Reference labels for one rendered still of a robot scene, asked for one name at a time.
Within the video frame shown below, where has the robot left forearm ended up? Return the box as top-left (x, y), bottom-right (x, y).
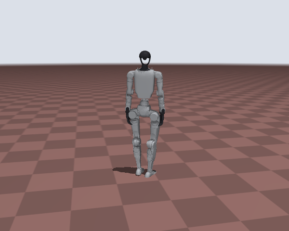
top-left (125, 90), bottom-right (132, 111)

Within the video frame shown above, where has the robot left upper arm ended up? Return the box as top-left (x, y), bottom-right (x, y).
top-left (127, 70), bottom-right (135, 95)

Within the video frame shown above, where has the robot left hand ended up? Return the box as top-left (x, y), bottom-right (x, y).
top-left (125, 107), bottom-right (132, 125)

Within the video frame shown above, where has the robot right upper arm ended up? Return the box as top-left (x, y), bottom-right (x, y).
top-left (154, 71), bottom-right (163, 96)

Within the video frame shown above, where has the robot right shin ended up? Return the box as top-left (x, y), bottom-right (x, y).
top-left (147, 141), bottom-right (157, 173)

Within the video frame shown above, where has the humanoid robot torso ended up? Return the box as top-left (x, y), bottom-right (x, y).
top-left (134, 68), bottom-right (155, 117)

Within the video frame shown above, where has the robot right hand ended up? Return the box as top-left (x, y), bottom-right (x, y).
top-left (158, 109), bottom-right (165, 126)

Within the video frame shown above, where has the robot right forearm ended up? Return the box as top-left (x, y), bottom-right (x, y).
top-left (158, 90), bottom-right (165, 112)

